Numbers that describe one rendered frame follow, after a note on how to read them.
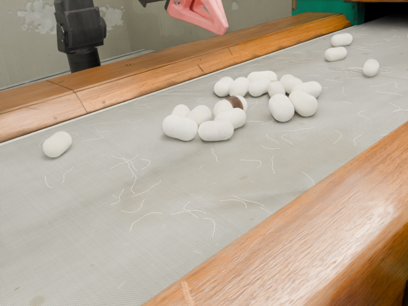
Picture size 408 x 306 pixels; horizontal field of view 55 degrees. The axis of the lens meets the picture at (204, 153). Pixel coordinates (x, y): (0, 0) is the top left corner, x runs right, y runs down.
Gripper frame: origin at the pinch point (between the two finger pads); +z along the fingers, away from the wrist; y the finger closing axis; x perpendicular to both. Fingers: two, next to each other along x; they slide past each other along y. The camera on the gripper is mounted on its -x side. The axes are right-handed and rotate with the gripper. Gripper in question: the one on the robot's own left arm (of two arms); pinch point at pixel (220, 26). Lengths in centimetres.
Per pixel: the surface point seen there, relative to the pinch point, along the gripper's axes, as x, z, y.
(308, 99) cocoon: -4.4, 14.1, -2.1
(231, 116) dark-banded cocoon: -1.8, 11.5, -8.9
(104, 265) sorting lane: -5.2, 18.1, -26.4
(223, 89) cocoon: 3.4, 6.1, -2.6
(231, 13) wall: 90, -76, 118
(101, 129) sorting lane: 7.0, 3.5, -16.4
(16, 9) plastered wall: 138, -152, 41
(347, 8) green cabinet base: 9.3, -4.1, 43.7
